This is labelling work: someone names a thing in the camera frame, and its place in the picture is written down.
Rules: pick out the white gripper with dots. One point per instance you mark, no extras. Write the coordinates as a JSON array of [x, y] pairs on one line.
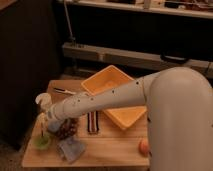
[[43, 116]]

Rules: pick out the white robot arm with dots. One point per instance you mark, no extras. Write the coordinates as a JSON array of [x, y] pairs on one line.
[[179, 102]]

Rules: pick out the white paper cup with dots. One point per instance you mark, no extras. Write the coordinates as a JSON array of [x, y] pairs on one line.
[[44, 100]]

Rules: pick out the green plastic cup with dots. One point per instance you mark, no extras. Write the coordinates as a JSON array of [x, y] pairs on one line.
[[42, 142]]

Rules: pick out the blue sponge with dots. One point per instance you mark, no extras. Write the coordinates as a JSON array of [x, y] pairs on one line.
[[53, 127]]

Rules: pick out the bunch of dark grapes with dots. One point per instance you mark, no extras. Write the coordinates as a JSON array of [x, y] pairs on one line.
[[67, 129]]

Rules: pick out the blue folded cloth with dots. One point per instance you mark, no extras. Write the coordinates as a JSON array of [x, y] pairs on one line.
[[71, 148]]

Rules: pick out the striped brown fabric strip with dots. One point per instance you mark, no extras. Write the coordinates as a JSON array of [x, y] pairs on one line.
[[92, 122]]

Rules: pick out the grey metal pole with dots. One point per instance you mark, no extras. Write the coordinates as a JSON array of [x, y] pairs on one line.
[[71, 36]]

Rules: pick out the yellow plastic bin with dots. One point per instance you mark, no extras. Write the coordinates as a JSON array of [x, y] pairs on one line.
[[106, 79]]

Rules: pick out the orange peach fruit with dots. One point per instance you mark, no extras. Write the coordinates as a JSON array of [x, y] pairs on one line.
[[144, 147]]

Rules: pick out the wooden shelf with clutter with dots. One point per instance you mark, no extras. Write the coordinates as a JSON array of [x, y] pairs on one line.
[[140, 8]]

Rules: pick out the grey metal rail beam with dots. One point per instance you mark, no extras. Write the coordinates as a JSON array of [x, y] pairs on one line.
[[131, 58]]

